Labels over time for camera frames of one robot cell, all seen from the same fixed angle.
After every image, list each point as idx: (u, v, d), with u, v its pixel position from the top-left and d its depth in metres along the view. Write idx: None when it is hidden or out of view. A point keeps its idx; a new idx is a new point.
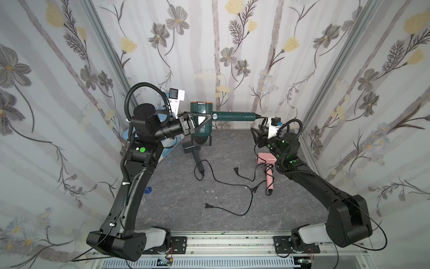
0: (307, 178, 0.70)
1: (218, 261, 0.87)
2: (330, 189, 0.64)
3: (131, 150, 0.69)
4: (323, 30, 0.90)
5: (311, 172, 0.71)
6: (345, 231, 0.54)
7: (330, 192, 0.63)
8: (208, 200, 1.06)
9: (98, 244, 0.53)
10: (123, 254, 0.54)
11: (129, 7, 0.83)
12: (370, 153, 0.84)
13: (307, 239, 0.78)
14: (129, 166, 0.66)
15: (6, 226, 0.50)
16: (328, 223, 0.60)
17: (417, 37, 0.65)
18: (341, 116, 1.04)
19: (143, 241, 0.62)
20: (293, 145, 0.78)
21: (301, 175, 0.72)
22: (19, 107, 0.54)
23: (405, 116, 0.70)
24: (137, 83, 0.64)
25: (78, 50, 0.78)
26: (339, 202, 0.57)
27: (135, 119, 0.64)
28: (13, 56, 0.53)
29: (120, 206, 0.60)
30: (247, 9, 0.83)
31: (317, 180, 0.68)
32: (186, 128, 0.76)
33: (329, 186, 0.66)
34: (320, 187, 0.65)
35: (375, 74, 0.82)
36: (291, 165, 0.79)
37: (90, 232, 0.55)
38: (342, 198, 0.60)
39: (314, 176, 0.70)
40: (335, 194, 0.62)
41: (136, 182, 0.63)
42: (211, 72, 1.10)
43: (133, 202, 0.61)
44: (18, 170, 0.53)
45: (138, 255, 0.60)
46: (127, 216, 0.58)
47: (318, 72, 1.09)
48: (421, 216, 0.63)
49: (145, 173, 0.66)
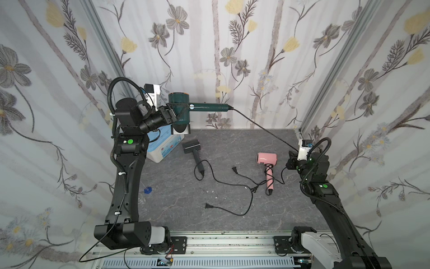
0: (331, 212, 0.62)
1: (219, 261, 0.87)
2: (354, 237, 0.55)
3: (119, 144, 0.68)
4: (324, 30, 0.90)
5: (339, 208, 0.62)
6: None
7: (352, 240, 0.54)
8: (208, 200, 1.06)
9: (107, 235, 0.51)
10: (134, 236, 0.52)
11: (129, 7, 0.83)
12: (370, 153, 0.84)
13: (307, 243, 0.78)
14: (120, 158, 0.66)
15: (6, 226, 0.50)
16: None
17: (417, 37, 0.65)
18: (341, 116, 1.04)
19: (148, 226, 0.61)
20: (321, 165, 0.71)
21: (326, 206, 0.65)
22: (19, 107, 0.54)
23: (405, 116, 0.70)
24: (114, 78, 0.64)
25: (77, 50, 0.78)
26: (358, 258, 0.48)
27: (120, 113, 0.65)
28: (13, 56, 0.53)
29: (121, 195, 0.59)
30: (247, 9, 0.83)
31: (341, 219, 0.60)
32: (168, 117, 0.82)
33: (355, 232, 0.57)
34: (343, 229, 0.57)
35: (375, 74, 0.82)
36: (319, 189, 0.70)
37: (96, 225, 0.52)
38: (364, 254, 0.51)
39: (342, 214, 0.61)
40: (358, 246, 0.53)
41: (132, 171, 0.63)
42: (211, 72, 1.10)
43: (134, 188, 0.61)
44: (18, 170, 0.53)
45: (147, 241, 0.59)
46: (131, 201, 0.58)
47: (318, 72, 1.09)
48: (421, 216, 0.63)
49: (139, 162, 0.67)
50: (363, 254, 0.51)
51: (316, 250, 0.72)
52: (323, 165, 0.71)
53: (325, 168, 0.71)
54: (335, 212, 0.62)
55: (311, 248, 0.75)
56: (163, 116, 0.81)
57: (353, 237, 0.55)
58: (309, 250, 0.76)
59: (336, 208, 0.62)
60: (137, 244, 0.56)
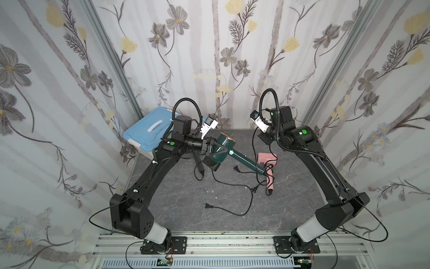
0: (316, 162, 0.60)
1: (218, 261, 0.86)
2: (340, 184, 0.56)
3: (163, 143, 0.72)
4: (324, 30, 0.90)
5: (323, 156, 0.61)
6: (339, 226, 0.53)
7: (340, 188, 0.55)
8: (209, 200, 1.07)
9: (118, 204, 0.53)
10: (136, 219, 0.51)
11: (129, 7, 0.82)
12: (370, 153, 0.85)
13: (304, 235, 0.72)
14: (159, 151, 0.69)
15: (7, 226, 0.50)
16: (322, 210, 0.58)
17: (417, 37, 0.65)
18: (341, 115, 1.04)
19: (150, 221, 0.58)
20: (282, 111, 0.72)
21: (309, 156, 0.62)
22: (18, 107, 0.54)
23: (405, 116, 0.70)
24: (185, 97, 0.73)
25: (77, 50, 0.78)
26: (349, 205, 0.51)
27: (177, 119, 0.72)
28: (13, 57, 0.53)
29: (146, 177, 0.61)
30: (247, 9, 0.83)
31: (326, 168, 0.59)
32: (205, 149, 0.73)
33: (339, 176, 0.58)
34: (330, 179, 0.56)
35: (375, 74, 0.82)
36: (299, 138, 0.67)
37: (115, 193, 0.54)
38: (350, 197, 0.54)
39: (326, 160, 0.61)
40: (344, 191, 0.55)
41: (162, 165, 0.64)
42: (211, 72, 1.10)
43: (158, 177, 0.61)
44: (18, 170, 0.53)
45: (143, 236, 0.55)
46: (150, 187, 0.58)
47: (318, 72, 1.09)
48: (420, 216, 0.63)
49: (171, 161, 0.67)
50: (350, 198, 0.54)
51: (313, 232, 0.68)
52: (285, 109, 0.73)
53: (287, 113, 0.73)
54: (321, 161, 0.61)
55: (310, 236, 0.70)
56: (202, 145, 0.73)
57: (339, 182, 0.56)
58: (309, 236, 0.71)
59: (321, 157, 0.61)
60: (133, 232, 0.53)
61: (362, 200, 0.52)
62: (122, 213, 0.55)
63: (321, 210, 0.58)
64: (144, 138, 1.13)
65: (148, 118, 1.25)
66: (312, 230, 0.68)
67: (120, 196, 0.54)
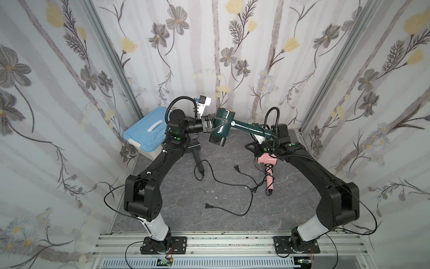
0: (303, 161, 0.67)
1: (218, 261, 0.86)
2: (326, 175, 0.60)
3: (169, 139, 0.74)
4: (324, 30, 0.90)
5: (308, 157, 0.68)
6: (335, 216, 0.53)
7: (325, 177, 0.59)
8: (209, 200, 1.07)
9: (133, 184, 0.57)
10: (149, 197, 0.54)
11: (129, 7, 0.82)
12: (370, 153, 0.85)
13: (304, 233, 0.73)
14: (167, 144, 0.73)
15: (7, 226, 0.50)
16: (319, 206, 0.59)
17: (417, 37, 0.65)
18: (341, 115, 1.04)
19: (160, 204, 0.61)
20: (280, 127, 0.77)
21: (298, 158, 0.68)
22: (18, 107, 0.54)
23: (405, 116, 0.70)
24: (172, 102, 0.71)
25: (78, 50, 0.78)
26: (334, 190, 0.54)
27: (170, 123, 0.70)
28: (13, 56, 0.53)
29: (158, 162, 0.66)
30: (247, 9, 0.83)
31: (313, 166, 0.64)
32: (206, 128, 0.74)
33: (326, 171, 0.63)
34: (317, 172, 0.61)
35: (375, 74, 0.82)
36: (290, 148, 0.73)
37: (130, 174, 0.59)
38: (336, 185, 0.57)
39: (312, 161, 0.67)
40: (330, 180, 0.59)
41: (171, 153, 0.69)
42: (211, 72, 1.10)
43: (168, 162, 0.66)
44: (18, 170, 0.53)
45: (153, 217, 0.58)
46: (162, 170, 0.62)
47: (318, 72, 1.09)
48: (420, 216, 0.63)
49: (178, 152, 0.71)
50: (337, 185, 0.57)
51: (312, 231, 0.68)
52: (282, 125, 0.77)
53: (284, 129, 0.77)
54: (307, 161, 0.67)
55: (309, 235, 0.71)
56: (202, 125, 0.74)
57: (325, 174, 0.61)
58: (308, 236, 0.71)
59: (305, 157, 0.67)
60: (144, 212, 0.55)
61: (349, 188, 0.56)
62: (134, 194, 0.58)
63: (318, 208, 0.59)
64: (144, 138, 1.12)
65: (148, 118, 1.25)
66: (313, 230, 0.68)
67: (134, 177, 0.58)
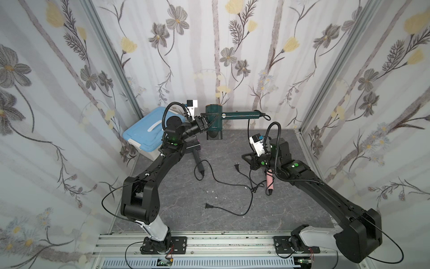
0: (314, 189, 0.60)
1: (218, 261, 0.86)
2: (342, 203, 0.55)
3: (167, 144, 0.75)
4: (324, 30, 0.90)
5: (318, 181, 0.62)
6: (362, 250, 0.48)
7: (342, 207, 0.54)
8: (208, 200, 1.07)
9: (131, 184, 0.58)
10: (148, 198, 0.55)
11: (129, 7, 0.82)
12: (370, 153, 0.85)
13: (307, 240, 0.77)
14: (164, 149, 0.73)
15: (6, 225, 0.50)
16: (339, 236, 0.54)
17: (417, 37, 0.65)
18: (341, 115, 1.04)
19: (158, 207, 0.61)
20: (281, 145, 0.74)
21: (307, 184, 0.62)
22: (18, 107, 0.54)
23: (405, 116, 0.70)
24: (166, 107, 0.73)
25: (77, 50, 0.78)
26: (357, 222, 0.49)
27: (167, 129, 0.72)
28: (13, 57, 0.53)
29: (155, 164, 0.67)
30: (247, 9, 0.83)
31: (324, 191, 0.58)
32: (201, 125, 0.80)
33: (340, 198, 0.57)
34: (332, 200, 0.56)
35: (375, 74, 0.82)
36: (293, 170, 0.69)
37: (129, 176, 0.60)
38: (358, 215, 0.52)
39: (323, 185, 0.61)
40: (348, 209, 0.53)
41: (169, 156, 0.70)
42: (211, 72, 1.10)
43: (167, 165, 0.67)
44: (18, 170, 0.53)
45: (151, 219, 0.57)
46: (160, 172, 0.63)
47: (318, 72, 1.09)
48: (420, 216, 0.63)
49: (177, 155, 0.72)
50: (358, 216, 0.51)
51: (319, 242, 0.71)
52: (284, 144, 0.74)
53: (285, 148, 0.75)
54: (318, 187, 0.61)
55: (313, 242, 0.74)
56: (197, 124, 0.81)
57: (340, 203, 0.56)
58: (312, 244, 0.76)
59: (316, 182, 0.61)
60: (142, 214, 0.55)
61: (373, 218, 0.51)
62: (132, 196, 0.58)
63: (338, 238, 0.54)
64: (143, 138, 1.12)
65: (148, 118, 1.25)
66: (319, 241, 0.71)
67: (132, 179, 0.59)
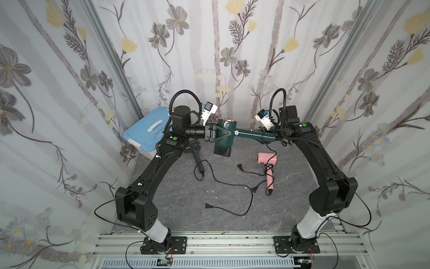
0: (310, 149, 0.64)
1: (218, 261, 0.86)
2: (329, 166, 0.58)
3: (165, 138, 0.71)
4: (324, 30, 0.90)
5: (317, 143, 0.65)
6: (327, 204, 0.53)
7: (328, 170, 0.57)
8: (209, 200, 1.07)
9: (123, 198, 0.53)
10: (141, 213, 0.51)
11: (129, 7, 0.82)
12: (370, 153, 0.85)
13: (303, 231, 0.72)
14: (162, 145, 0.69)
15: (6, 226, 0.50)
16: (313, 193, 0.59)
17: (418, 37, 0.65)
18: (341, 116, 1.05)
19: (154, 213, 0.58)
20: (288, 107, 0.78)
21: (305, 144, 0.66)
22: (18, 107, 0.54)
23: (405, 116, 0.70)
24: (176, 92, 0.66)
25: (77, 50, 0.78)
26: (333, 182, 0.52)
27: (174, 114, 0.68)
28: (13, 56, 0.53)
29: (150, 171, 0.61)
30: (247, 9, 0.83)
31: (319, 154, 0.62)
32: (208, 137, 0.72)
33: (330, 161, 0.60)
34: (320, 162, 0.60)
35: (375, 74, 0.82)
36: (299, 129, 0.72)
37: (120, 187, 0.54)
38: (337, 177, 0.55)
39: (319, 148, 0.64)
40: (332, 172, 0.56)
41: (167, 158, 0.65)
42: (211, 72, 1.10)
43: (162, 171, 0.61)
44: (18, 171, 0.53)
45: (148, 227, 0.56)
46: (154, 180, 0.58)
47: (318, 72, 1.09)
48: (420, 216, 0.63)
49: (174, 154, 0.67)
50: (337, 178, 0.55)
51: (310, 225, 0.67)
52: (291, 106, 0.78)
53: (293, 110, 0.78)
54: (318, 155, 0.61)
55: (309, 231, 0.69)
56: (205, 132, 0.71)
57: (327, 165, 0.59)
58: (307, 232, 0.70)
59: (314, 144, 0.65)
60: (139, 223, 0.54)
61: (349, 180, 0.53)
62: (126, 205, 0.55)
63: (312, 194, 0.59)
64: (143, 138, 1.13)
65: (148, 117, 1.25)
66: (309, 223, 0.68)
67: (125, 190, 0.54)
